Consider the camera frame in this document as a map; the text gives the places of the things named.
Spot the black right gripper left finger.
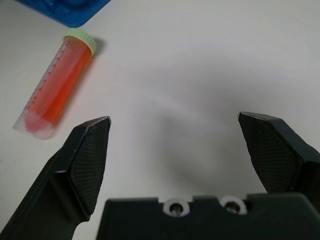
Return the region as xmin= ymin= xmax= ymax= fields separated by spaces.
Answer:
xmin=0 ymin=115 xmax=113 ymax=240

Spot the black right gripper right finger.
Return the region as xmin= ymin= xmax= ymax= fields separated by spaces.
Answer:
xmin=237 ymin=111 xmax=320 ymax=194

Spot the blue plastic tube rack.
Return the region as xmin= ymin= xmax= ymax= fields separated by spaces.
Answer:
xmin=17 ymin=0 xmax=112 ymax=29

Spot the orange liquid tube green cap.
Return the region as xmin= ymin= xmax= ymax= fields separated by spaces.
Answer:
xmin=12 ymin=27 xmax=98 ymax=141

